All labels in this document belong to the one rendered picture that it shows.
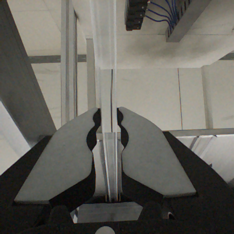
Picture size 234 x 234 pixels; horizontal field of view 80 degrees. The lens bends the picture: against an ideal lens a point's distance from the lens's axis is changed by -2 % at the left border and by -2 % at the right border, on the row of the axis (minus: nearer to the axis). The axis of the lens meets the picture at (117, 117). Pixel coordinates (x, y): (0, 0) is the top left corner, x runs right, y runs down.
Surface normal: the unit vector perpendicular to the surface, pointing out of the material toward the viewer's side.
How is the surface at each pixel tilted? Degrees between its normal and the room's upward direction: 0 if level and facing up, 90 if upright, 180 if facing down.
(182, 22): 0
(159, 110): 90
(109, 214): 135
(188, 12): 0
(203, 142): 45
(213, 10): 0
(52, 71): 90
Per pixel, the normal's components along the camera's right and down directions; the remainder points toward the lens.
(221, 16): 0.04, 1.00
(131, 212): 0.00, -0.76
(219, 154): 0.04, 0.65
